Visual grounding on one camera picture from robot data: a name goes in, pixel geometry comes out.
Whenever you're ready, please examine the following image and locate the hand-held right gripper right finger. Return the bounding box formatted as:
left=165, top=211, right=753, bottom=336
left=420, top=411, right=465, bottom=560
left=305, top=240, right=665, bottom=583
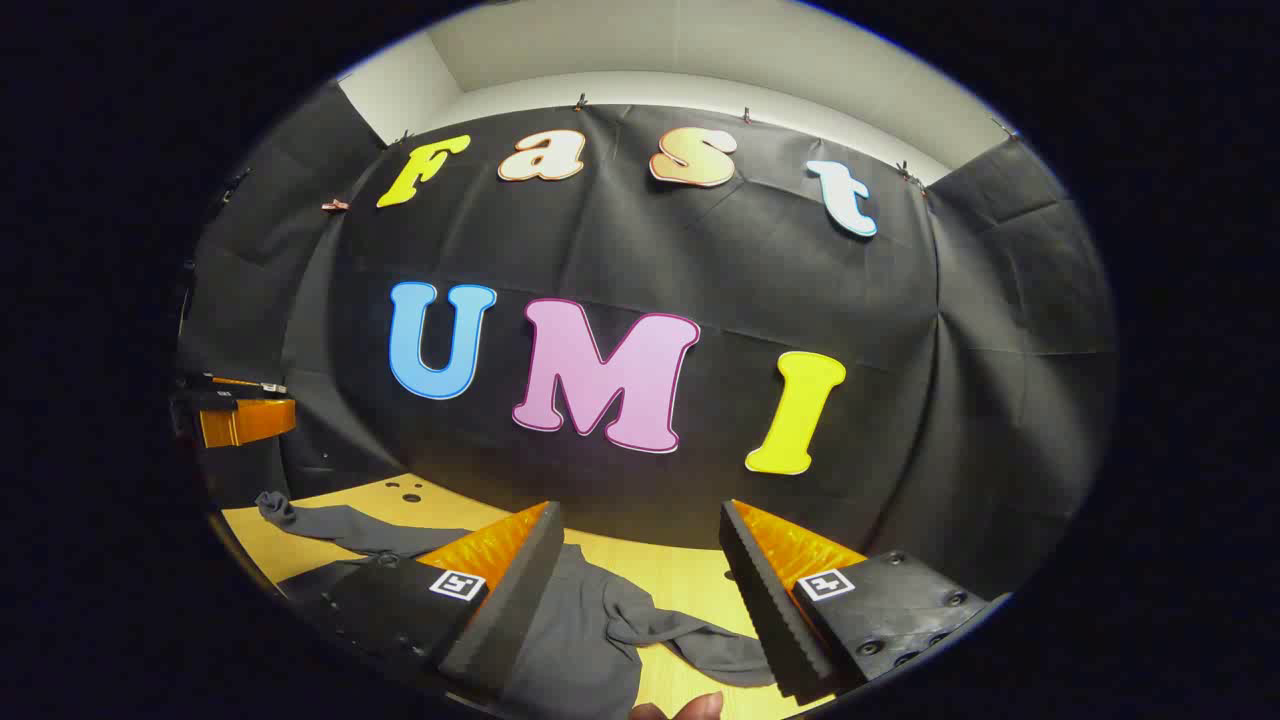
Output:
left=718, top=499, right=1013, bottom=703

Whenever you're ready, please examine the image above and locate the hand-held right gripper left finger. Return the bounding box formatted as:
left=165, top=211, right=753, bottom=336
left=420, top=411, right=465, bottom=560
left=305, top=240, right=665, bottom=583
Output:
left=278, top=500, right=567, bottom=701

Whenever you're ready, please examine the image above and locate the black backdrop cloth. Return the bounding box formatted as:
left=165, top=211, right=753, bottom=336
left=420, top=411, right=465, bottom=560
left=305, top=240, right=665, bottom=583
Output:
left=175, top=85, right=1119, bottom=601

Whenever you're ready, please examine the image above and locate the grey button-up shirt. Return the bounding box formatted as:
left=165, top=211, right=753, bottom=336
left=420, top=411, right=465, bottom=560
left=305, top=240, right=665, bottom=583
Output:
left=255, top=490, right=776, bottom=720

